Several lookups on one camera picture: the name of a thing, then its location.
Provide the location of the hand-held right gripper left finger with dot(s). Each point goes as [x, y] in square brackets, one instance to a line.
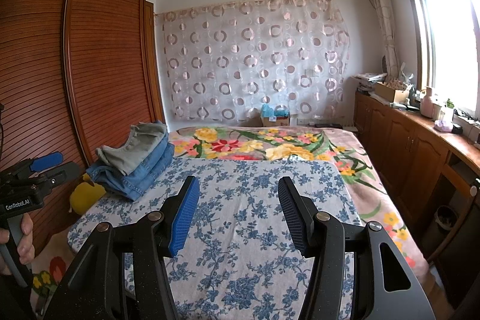
[183, 215]

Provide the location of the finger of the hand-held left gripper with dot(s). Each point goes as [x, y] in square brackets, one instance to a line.
[60, 173]
[47, 160]

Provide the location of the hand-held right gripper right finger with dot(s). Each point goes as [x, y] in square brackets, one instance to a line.
[296, 218]

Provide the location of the grey pants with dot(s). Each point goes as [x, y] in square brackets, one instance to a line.
[135, 151]

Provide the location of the person's left hand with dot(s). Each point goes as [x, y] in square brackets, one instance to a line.
[27, 241]

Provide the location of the yellow plush toy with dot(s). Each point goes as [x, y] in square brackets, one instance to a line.
[84, 196]

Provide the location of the folded blue jeans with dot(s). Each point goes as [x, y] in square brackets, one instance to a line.
[138, 181]

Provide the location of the pink floral blanket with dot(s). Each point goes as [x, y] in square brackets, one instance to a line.
[337, 147]

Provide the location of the cardboard box with blue bag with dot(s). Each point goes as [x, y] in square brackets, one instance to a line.
[275, 115]

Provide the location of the wooden slatted wardrobe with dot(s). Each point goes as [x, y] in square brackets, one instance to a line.
[105, 61]

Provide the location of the long wooden cabinet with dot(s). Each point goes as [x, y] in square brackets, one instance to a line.
[405, 155]

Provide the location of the dark waste bin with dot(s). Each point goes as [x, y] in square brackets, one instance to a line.
[444, 226]

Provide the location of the stack of papers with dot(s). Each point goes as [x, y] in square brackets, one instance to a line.
[371, 80]

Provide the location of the open cardboard box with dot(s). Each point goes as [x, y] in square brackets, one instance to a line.
[392, 91]

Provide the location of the circle patterned sheer curtain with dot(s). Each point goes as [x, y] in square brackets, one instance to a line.
[255, 57]

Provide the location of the pink pouch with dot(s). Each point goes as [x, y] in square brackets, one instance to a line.
[443, 125]

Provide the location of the pink bottle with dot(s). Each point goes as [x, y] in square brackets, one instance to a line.
[427, 102]

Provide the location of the green capped bottle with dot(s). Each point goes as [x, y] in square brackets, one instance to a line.
[449, 112]

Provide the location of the bundled patterned window curtain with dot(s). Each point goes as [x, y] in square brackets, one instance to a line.
[382, 12]

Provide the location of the window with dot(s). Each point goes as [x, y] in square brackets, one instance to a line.
[446, 35]

